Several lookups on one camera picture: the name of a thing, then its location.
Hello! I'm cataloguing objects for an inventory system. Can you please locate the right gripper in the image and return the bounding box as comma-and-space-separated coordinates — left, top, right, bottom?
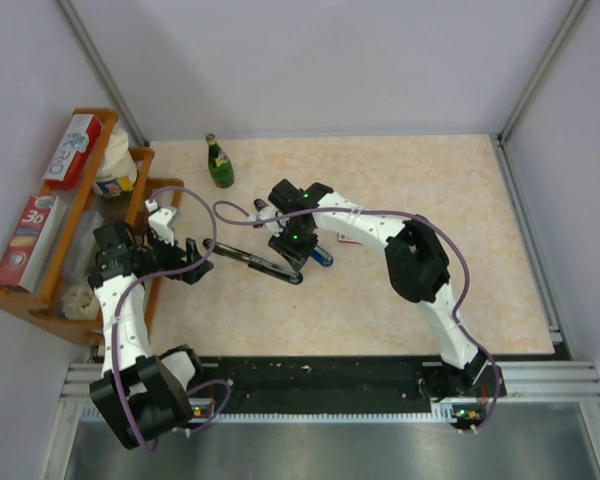
269, 221, 318, 273

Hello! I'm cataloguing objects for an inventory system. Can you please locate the blue stapler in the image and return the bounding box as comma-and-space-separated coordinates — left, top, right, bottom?
253, 198, 335, 267

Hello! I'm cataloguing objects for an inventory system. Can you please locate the black stapler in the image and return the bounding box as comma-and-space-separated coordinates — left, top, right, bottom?
203, 238, 303, 285

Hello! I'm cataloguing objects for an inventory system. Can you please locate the red staple box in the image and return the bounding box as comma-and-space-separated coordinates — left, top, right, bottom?
336, 233, 362, 245

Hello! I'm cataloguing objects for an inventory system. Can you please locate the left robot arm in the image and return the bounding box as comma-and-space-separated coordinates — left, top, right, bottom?
88, 222, 213, 450

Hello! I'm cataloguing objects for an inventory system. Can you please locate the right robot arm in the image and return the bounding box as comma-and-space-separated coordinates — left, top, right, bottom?
257, 179, 488, 396

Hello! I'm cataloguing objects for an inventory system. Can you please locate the wooden shelf rack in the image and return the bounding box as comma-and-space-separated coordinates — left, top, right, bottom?
0, 106, 185, 347

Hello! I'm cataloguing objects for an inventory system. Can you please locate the green glass bottle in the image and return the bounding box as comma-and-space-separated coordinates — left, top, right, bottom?
205, 134, 235, 189

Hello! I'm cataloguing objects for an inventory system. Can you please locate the white paper bag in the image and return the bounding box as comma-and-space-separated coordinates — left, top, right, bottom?
92, 125, 138, 197

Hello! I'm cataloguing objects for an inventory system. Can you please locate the white cloth roll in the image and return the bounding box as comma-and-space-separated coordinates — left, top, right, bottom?
61, 281, 100, 320

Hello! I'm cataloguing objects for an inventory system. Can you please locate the red white box upper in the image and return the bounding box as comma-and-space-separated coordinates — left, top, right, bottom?
43, 114, 102, 190

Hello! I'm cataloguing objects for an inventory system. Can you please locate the red white box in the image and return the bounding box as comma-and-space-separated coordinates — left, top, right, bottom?
43, 114, 102, 190
0, 195, 66, 293

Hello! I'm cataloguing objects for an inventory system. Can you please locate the red white box lower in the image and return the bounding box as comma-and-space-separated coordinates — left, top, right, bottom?
0, 195, 66, 293

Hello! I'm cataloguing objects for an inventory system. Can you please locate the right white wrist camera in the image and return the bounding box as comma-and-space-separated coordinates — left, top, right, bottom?
254, 206, 287, 237

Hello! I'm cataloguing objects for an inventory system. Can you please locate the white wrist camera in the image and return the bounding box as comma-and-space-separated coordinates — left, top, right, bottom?
145, 199, 180, 246
254, 206, 287, 237

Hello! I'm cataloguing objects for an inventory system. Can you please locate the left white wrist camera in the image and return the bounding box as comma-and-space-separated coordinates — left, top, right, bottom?
145, 199, 180, 246

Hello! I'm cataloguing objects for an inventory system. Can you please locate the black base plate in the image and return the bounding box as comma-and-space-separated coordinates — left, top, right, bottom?
187, 356, 506, 415

